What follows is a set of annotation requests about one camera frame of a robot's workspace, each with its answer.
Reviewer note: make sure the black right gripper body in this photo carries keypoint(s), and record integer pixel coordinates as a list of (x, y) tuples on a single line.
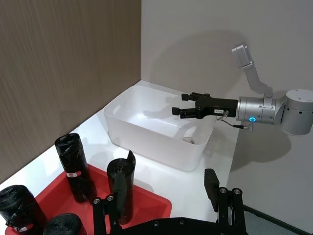
[(221, 106)]

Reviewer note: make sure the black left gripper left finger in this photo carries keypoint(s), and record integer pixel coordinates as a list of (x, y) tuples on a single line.
[(120, 195)]

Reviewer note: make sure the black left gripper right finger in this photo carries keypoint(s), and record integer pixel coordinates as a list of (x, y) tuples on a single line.
[(211, 188)]

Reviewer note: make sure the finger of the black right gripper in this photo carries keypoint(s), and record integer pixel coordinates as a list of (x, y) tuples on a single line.
[(187, 113), (193, 96)]

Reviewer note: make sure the black bag roll loose flap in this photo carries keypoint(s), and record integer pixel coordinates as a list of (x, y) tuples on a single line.
[(128, 193)]

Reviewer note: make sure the red plastic tray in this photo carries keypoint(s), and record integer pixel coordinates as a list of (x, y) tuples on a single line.
[(149, 208)]

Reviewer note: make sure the white plastic tub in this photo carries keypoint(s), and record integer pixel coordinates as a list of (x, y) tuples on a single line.
[(151, 137)]

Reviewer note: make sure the black bag roll white label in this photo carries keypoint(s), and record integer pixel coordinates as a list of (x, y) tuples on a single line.
[(73, 169)]

